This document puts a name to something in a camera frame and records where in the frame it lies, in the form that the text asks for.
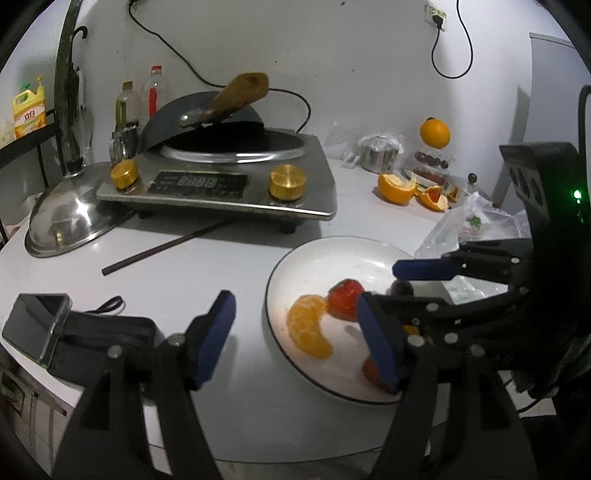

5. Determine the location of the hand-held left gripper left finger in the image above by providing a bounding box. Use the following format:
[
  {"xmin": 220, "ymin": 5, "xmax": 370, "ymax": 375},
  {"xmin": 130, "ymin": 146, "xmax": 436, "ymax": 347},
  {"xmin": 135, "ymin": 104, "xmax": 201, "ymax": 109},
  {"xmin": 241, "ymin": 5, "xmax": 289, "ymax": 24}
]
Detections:
[{"xmin": 53, "ymin": 290, "xmax": 237, "ymax": 480}]

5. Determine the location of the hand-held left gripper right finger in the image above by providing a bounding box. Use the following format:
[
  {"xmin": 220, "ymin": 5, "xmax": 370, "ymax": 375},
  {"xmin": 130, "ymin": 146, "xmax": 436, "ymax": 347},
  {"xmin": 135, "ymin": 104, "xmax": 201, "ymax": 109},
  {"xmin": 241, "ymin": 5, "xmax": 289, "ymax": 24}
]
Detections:
[{"xmin": 358, "ymin": 292, "xmax": 539, "ymax": 480}]

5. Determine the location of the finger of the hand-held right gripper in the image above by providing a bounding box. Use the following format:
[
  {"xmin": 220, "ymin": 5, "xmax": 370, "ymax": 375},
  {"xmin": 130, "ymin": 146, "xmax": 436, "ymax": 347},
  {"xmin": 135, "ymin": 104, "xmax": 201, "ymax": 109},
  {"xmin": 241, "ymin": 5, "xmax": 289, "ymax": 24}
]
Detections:
[
  {"xmin": 374, "ymin": 285, "xmax": 533, "ymax": 332},
  {"xmin": 392, "ymin": 239, "xmax": 537, "ymax": 285}
]

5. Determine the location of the small red strawberry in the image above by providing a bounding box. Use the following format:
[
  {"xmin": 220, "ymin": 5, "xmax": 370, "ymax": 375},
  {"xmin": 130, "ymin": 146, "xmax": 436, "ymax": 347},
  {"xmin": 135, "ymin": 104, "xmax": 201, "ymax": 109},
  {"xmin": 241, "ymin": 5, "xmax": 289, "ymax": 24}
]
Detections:
[{"xmin": 361, "ymin": 357, "xmax": 398, "ymax": 393}]

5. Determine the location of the large red strawberry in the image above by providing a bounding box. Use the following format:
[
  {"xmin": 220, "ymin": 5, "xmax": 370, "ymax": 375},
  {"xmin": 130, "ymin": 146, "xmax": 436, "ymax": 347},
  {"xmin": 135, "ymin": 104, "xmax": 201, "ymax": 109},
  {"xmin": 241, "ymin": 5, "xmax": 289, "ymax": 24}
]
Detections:
[{"xmin": 327, "ymin": 278, "xmax": 365, "ymax": 322}]

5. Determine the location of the clear plastic bag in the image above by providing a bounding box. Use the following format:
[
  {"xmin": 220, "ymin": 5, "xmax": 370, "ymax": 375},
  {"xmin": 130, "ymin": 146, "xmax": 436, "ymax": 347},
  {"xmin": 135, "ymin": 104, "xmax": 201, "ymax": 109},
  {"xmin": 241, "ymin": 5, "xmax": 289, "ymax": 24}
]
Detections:
[{"xmin": 414, "ymin": 191, "xmax": 532, "ymax": 305}]

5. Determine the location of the peeled mandarin half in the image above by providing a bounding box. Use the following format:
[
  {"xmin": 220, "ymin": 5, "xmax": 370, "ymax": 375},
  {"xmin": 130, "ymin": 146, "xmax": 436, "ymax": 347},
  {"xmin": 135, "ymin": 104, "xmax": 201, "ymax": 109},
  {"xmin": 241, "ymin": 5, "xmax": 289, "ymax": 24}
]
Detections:
[{"xmin": 286, "ymin": 294, "xmax": 334, "ymax": 360}]

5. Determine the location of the white plate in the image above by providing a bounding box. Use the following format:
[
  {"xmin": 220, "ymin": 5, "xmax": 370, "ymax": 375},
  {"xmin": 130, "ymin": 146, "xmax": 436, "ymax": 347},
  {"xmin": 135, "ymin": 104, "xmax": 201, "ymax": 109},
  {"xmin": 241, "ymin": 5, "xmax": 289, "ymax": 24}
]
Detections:
[{"xmin": 265, "ymin": 236, "xmax": 462, "ymax": 406}]

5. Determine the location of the orange peel piece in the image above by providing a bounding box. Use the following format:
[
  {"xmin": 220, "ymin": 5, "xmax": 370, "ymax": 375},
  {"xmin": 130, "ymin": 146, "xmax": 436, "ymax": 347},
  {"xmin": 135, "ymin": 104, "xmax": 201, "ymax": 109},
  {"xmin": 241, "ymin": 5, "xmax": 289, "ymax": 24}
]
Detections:
[{"xmin": 417, "ymin": 185, "xmax": 450, "ymax": 212}]

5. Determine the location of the half orange peel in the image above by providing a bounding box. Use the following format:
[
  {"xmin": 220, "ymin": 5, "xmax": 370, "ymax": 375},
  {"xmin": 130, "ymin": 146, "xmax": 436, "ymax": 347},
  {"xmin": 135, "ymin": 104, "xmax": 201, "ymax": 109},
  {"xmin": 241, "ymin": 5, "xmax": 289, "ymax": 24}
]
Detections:
[{"xmin": 378, "ymin": 173, "xmax": 419, "ymax": 205}]

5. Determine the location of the dark chopstick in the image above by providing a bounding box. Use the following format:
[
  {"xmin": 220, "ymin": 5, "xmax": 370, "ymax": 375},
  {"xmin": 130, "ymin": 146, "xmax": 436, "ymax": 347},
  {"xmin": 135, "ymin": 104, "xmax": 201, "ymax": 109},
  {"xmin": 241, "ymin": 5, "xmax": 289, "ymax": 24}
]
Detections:
[{"xmin": 102, "ymin": 219, "xmax": 236, "ymax": 276}]

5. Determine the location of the black pouch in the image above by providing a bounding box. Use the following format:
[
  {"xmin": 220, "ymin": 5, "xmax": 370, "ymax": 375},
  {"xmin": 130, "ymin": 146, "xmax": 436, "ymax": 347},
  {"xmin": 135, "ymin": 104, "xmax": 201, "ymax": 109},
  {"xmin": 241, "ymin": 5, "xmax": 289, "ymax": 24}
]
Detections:
[{"xmin": 46, "ymin": 309, "xmax": 158, "ymax": 388}]

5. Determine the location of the row of cherries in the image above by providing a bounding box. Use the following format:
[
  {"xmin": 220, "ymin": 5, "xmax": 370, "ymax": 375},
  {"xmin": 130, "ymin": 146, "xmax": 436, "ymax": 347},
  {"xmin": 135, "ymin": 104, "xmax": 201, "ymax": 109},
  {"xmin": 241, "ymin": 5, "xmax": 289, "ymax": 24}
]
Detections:
[{"xmin": 416, "ymin": 152, "xmax": 450, "ymax": 169}]

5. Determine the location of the whole orange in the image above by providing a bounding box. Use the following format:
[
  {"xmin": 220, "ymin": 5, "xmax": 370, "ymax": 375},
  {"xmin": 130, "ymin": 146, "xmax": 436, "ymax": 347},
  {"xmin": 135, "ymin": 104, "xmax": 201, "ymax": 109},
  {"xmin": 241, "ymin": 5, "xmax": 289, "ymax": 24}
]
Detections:
[{"xmin": 419, "ymin": 117, "xmax": 451, "ymax": 149}]

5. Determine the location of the steel induction cooker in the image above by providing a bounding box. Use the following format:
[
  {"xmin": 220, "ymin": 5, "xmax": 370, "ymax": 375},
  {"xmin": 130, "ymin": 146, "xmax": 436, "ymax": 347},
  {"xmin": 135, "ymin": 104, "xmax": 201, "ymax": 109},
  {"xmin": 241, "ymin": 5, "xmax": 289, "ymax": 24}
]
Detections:
[{"xmin": 96, "ymin": 131, "xmax": 338, "ymax": 234}]

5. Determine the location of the smartphone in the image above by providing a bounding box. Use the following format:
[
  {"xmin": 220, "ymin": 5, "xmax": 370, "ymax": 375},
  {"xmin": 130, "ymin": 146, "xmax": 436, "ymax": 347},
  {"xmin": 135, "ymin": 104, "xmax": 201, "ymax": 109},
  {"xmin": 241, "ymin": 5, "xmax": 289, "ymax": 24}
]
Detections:
[{"xmin": 2, "ymin": 293, "xmax": 73, "ymax": 367}]

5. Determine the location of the white refrigerator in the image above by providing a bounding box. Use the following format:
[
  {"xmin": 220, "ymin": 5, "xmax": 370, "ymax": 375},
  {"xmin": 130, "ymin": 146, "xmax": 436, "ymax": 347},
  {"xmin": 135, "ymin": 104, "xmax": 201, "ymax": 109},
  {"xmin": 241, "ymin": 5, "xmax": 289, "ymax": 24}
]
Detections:
[{"xmin": 496, "ymin": 32, "xmax": 591, "ymax": 208}]

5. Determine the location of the steel dome lid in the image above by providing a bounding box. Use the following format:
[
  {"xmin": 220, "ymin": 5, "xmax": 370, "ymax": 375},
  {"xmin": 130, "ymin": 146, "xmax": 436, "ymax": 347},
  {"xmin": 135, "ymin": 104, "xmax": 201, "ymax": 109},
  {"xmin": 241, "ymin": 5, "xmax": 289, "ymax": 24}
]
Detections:
[{"xmin": 24, "ymin": 161, "xmax": 134, "ymax": 258}]

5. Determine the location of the steel cup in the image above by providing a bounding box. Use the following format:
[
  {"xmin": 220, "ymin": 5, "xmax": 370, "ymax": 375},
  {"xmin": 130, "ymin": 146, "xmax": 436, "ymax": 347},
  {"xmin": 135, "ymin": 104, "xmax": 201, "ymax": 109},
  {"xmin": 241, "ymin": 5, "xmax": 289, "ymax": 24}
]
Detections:
[{"xmin": 108, "ymin": 127, "xmax": 139, "ymax": 162}]

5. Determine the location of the clear bottle with red cap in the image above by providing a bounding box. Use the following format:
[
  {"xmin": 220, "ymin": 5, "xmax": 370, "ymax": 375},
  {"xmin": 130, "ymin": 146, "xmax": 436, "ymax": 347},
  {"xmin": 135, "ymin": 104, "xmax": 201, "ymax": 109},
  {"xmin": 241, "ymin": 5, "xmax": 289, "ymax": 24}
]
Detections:
[{"xmin": 141, "ymin": 65, "xmax": 168, "ymax": 123}]

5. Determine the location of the black metal rack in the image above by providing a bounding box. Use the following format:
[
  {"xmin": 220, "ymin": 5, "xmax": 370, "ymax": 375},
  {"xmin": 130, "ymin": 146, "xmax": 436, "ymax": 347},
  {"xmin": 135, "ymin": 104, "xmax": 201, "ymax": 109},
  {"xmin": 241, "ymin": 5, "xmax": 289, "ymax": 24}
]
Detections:
[{"xmin": 0, "ymin": 108, "xmax": 63, "ymax": 241}]

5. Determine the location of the folded dark umbrella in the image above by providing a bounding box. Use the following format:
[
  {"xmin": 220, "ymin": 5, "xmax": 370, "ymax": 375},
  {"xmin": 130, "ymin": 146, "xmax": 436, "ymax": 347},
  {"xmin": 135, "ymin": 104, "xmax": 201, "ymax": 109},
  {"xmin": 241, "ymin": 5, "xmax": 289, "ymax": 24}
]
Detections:
[{"xmin": 53, "ymin": 0, "xmax": 95, "ymax": 178}]

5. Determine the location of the yellow detergent bottle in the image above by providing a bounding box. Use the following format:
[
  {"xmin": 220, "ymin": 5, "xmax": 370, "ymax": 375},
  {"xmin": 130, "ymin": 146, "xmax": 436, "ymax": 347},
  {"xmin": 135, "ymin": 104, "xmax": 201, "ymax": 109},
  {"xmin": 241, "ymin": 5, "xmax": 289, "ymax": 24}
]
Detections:
[{"xmin": 11, "ymin": 76, "xmax": 48, "ymax": 140}]

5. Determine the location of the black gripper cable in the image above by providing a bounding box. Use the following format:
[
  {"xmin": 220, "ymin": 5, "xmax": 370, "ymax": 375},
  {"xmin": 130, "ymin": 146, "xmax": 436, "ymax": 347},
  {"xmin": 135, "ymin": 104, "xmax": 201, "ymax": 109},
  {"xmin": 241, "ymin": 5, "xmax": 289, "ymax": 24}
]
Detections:
[{"xmin": 577, "ymin": 85, "xmax": 591, "ymax": 148}]

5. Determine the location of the black hanging cable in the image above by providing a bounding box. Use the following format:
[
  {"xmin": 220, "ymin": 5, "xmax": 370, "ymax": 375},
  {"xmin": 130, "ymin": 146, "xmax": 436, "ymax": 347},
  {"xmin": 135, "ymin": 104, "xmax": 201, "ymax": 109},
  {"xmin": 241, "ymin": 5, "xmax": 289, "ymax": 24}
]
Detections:
[{"xmin": 431, "ymin": 0, "xmax": 474, "ymax": 79}]

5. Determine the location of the black wok with wooden handle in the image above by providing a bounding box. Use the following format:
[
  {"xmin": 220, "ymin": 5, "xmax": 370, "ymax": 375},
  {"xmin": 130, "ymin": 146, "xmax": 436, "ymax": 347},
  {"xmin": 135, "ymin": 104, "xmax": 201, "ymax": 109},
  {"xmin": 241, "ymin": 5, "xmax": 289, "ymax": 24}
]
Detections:
[{"xmin": 137, "ymin": 72, "xmax": 270, "ymax": 153}]

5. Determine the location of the white wall socket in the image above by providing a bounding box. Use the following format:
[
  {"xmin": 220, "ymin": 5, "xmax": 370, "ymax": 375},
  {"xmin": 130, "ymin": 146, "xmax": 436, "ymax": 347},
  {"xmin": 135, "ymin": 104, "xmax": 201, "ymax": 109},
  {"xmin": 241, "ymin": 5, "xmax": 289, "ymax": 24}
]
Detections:
[{"xmin": 425, "ymin": 2, "xmax": 450, "ymax": 32}]

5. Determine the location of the black cooker power cable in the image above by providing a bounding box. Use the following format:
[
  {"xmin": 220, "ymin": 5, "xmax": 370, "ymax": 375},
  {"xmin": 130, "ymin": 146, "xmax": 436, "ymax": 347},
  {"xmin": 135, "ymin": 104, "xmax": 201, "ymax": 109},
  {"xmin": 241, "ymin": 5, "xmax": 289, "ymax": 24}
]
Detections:
[{"xmin": 128, "ymin": 2, "xmax": 312, "ymax": 134}]

